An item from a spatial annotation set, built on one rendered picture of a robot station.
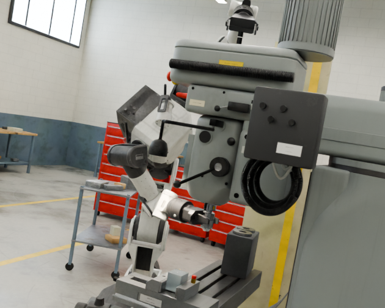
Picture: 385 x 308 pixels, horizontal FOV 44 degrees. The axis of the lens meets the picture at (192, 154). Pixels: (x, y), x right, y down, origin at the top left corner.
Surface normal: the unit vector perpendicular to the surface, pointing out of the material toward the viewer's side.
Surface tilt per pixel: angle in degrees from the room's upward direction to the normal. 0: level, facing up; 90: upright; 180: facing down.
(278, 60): 90
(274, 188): 90
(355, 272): 89
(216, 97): 90
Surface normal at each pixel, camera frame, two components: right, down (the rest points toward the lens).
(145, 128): 0.06, -0.47
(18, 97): 0.91, 0.18
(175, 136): 0.59, 0.08
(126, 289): -0.40, -0.02
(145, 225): -0.01, -0.11
